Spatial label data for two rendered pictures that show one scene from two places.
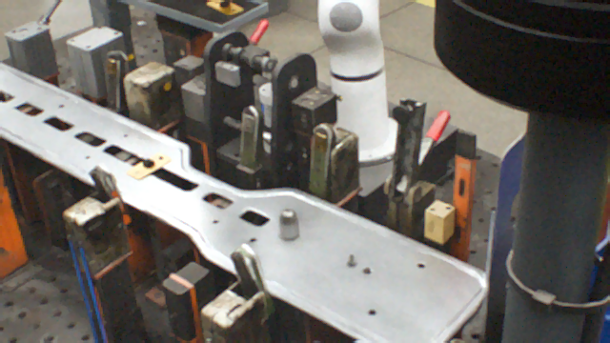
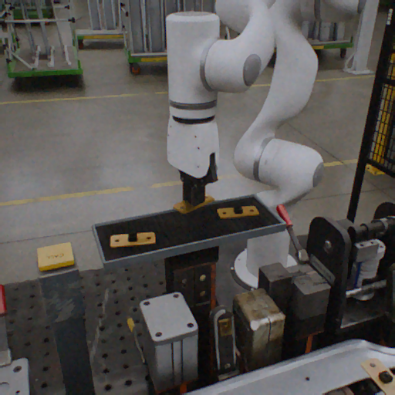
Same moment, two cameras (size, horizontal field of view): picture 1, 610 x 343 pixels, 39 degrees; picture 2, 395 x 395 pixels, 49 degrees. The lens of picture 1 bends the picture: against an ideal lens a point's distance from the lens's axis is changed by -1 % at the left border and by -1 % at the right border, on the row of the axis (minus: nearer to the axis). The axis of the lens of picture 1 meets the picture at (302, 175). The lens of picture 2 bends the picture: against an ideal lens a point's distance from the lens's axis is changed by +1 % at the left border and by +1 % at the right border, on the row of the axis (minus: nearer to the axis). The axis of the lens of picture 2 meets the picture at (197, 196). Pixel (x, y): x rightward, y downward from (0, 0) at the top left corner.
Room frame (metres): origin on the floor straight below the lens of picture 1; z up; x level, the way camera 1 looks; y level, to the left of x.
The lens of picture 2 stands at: (1.38, 0.87, 1.63)
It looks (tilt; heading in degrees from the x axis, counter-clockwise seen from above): 29 degrees down; 298
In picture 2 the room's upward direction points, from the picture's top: straight up
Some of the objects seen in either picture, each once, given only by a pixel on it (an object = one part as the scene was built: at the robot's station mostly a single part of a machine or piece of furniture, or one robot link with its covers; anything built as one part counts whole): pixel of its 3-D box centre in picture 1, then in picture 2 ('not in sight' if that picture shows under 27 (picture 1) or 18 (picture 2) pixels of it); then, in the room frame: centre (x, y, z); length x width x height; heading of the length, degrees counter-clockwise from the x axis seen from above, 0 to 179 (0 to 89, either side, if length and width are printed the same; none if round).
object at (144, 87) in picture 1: (160, 151); (252, 378); (1.56, 0.30, 0.89); 0.13 x 0.11 x 0.38; 139
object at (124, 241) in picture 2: not in sight; (133, 238); (1.81, 0.33, 1.17); 0.08 x 0.04 x 0.01; 36
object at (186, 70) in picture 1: (201, 145); (268, 343); (1.56, 0.21, 0.90); 0.05 x 0.05 x 0.40; 49
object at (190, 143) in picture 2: not in sight; (194, 140); (1.73, 0.23, 1.35); 0.10 x 0.07 x 0.11; 159
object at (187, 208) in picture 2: not in sight; (194, 200); (1.73, 0.23, 1.22); 0.08 x 0.04 x 0.01; 69
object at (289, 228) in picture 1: (289, 226); not in sight; (1.11, 0.03, 1.02); 0.03 x 0.03 x 0.07
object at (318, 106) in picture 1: (318, 191); not in sight; (1.35, -0.03, 0.91); 0.07 x 0.05 x 0.42; 139
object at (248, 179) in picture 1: (254, 228); (383, 365); (1.33, 0.10, 0.84); 0.04 x 0.03 x 0.29; 49
